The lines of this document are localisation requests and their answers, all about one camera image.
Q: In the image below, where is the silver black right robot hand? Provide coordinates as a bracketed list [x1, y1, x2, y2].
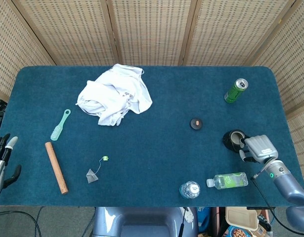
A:
[239, 134, 279, 164]

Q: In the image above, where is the black cast iron teapot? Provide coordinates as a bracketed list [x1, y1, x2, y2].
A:
[222, 129, 250, 152]

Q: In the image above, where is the tea bag with green tag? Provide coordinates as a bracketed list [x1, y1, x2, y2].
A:
[86, 155, 110, 184]

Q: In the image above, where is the black teapot lid orange knob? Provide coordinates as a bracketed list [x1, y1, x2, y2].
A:
[190, 118, 205, 130]

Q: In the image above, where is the blue plastic package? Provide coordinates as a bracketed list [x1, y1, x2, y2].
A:
[197, 206, 212, 233]

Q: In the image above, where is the clear bottle green label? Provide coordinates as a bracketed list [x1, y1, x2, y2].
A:
[206, 172, 249, 190]

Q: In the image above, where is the wooden rolling pin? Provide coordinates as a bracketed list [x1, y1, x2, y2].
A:
[44, 141, 69, 195]

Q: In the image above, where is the green energy drink can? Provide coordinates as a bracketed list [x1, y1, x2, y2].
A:
[224, 78, 249, 104]

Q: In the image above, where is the beige takeout box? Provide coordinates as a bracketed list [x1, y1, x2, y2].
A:
[225, 206, 259, 232]

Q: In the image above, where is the mint green hairbrush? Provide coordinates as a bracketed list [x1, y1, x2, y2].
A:
[50, 109, 72, 142]

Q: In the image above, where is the clear water bottle white cap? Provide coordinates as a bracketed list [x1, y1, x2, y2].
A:
[179, 180, 201, 199]

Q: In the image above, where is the cookie box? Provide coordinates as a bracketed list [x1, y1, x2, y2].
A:
[222, 225, 267, 237]

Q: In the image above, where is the blue felt table mat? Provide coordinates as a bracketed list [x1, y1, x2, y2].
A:
[0, 65, 304, 207]

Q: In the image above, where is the crumpled white cloth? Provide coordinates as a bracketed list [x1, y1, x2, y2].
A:
[76, 63, 153, 127]

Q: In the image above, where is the blue-grey robot torso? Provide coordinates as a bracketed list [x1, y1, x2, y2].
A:
[92, 206, 199, 237]

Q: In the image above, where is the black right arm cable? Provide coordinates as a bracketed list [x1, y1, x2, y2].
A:
[250, 170, 304, 237]

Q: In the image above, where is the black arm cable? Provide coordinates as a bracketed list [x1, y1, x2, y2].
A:
[250, 170, 304, 237]
[0, 209, 43, 237]

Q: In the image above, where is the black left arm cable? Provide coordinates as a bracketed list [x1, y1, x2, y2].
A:
[0, 209, 43, 237]

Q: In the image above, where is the woven folding screen wooden frame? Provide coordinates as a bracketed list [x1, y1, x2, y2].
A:
[0, 0, 304, 171]

